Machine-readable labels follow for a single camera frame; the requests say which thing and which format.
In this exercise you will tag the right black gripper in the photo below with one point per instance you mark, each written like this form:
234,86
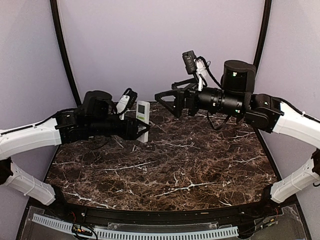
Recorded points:
180,95

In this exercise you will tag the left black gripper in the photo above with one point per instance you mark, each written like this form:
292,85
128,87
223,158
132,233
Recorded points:
130,132

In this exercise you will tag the white remote control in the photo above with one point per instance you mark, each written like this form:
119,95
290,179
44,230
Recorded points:
143,114

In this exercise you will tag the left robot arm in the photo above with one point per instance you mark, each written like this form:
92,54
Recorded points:
98,115

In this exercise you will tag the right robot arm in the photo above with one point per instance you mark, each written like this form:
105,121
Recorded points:
235,97

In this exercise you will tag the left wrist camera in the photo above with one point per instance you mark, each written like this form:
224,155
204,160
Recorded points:
126,102

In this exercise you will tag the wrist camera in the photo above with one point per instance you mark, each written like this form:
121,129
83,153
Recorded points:
126,102
196,67

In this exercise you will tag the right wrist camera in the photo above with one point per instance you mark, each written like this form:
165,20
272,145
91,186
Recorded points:
196,67

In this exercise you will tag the black front rail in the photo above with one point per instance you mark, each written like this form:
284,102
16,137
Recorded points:
242,214

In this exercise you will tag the right black frame post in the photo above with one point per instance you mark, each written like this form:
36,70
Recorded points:
262,33

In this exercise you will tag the black frame post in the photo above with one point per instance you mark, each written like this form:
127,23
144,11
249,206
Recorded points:
262,33
63,51

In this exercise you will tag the white slotted cable duct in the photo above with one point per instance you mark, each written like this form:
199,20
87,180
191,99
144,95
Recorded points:
119,231

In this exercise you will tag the left black frame post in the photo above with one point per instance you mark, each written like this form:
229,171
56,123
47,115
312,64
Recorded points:
63,51

